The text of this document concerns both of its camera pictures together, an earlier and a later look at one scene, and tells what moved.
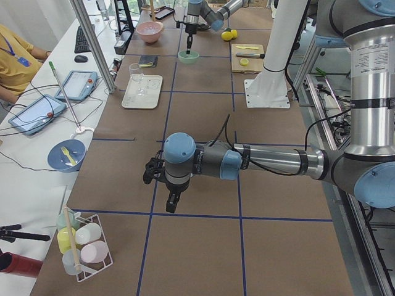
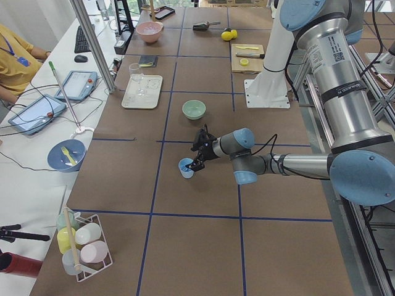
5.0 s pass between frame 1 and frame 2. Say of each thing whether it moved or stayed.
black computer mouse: stayed
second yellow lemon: stayed
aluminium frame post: stayed
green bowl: moved
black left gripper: moved
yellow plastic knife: stayed
